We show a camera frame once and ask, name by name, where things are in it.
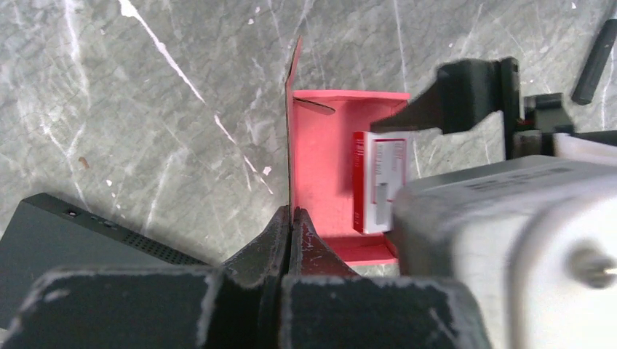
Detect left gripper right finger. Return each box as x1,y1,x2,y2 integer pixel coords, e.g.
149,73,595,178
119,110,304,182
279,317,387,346
281,209,490,348

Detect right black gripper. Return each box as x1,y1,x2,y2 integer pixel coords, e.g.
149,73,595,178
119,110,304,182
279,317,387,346
370,57,616,160

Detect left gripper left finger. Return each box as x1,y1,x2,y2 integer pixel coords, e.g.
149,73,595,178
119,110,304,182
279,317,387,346
3,206,290,348

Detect small red white box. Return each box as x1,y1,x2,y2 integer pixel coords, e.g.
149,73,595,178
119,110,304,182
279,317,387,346
352,132,411,234

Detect red cardboard paper box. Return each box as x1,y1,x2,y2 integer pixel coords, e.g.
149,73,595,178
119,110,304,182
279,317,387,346
284,38,410,266

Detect black box near left arm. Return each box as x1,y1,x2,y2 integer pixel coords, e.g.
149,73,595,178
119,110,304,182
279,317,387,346
1,193,201,329

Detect hammer with black handle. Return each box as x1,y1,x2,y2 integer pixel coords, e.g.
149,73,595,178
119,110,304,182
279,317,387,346
571,17,616,105

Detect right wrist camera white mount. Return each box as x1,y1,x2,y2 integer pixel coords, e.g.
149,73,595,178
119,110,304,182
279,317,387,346
391,132,616,348

